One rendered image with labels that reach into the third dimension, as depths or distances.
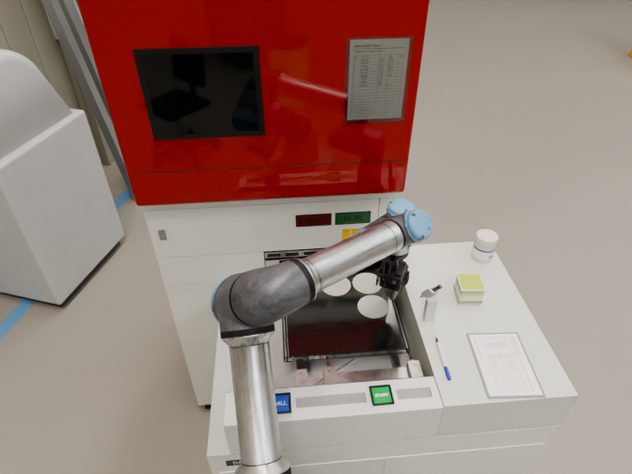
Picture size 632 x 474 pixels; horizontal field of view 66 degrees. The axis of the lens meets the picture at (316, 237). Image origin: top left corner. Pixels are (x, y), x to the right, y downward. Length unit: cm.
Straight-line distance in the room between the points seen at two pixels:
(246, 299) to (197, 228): 72
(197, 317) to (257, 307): 100
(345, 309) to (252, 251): 38
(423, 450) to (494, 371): 30
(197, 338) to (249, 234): 56
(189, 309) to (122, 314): 113
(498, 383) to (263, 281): 73
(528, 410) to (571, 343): 153
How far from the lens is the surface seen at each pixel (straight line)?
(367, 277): 168
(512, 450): 161
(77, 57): 350
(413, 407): 131
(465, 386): 137
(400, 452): 149
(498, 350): 146
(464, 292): 151
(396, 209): 126
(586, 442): 261
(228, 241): 164
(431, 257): 169
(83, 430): 258
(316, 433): 133
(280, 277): 92
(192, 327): 196
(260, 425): 105
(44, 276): 295
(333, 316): 155
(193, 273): 175
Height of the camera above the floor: 206
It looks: 39 degrees down
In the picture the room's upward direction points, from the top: straight up
